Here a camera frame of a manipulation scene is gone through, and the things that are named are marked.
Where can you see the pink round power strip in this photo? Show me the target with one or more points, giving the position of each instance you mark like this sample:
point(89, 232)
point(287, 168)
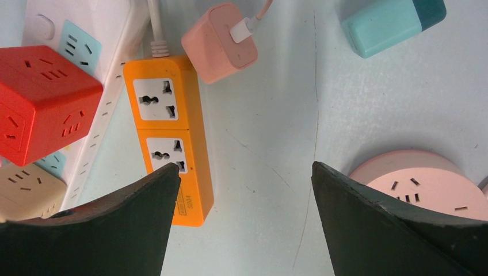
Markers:
point(426, 180)

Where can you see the salmon pink charger plug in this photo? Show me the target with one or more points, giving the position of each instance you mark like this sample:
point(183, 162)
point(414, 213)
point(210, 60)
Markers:
point(211, 48)

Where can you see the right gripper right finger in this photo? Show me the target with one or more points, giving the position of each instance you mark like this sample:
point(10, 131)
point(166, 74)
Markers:
point(370, 233)

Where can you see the red cube socket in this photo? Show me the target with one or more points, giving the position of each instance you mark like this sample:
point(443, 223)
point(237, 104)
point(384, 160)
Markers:
point(47, 103)

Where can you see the orange power strip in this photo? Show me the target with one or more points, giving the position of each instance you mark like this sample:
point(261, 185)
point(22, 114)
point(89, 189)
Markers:
point(165, 101)

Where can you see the white multicolour power strip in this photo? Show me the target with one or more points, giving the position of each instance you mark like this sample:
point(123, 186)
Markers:
point(99, 37)

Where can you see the beige dragon cube adapter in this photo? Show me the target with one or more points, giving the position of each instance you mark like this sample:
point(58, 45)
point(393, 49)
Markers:
point(29, 192)

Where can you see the teal small charger plug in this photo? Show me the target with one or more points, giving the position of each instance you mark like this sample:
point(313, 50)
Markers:
point(384, 24)

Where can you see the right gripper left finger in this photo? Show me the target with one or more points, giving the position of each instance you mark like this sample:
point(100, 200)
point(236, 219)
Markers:
point(122, 233)

